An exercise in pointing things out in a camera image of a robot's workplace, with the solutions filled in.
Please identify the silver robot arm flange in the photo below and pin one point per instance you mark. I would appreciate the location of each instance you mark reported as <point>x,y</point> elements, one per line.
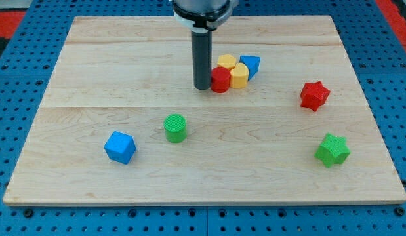
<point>202,16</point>

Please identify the yellow heart block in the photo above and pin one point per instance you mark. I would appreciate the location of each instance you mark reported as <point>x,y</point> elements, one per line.
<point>239,76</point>

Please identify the yellow hexagon block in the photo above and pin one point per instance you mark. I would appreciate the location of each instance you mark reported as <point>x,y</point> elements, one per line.
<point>227,61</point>

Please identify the green cylinder block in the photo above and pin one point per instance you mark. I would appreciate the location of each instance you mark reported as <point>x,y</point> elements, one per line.
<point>175,128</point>

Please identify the red cylinder block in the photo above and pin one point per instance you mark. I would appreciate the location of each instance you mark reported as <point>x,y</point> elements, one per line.
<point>220,79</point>

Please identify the blue triangle block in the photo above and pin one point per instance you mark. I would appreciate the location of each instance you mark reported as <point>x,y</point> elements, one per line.
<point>252,63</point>

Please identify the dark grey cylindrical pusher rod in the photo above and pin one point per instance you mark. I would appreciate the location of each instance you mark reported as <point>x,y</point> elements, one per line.
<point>201,56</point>

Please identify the light wooden board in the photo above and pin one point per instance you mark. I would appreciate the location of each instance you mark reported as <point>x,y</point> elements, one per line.
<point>250,147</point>

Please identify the blue cube block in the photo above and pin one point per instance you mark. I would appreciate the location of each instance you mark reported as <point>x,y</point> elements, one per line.
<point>120,147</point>

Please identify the red star block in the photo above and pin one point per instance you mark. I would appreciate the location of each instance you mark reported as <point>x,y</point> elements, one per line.
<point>314,95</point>

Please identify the green star block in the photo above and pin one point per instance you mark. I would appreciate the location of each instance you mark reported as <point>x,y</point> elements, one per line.
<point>332,150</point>

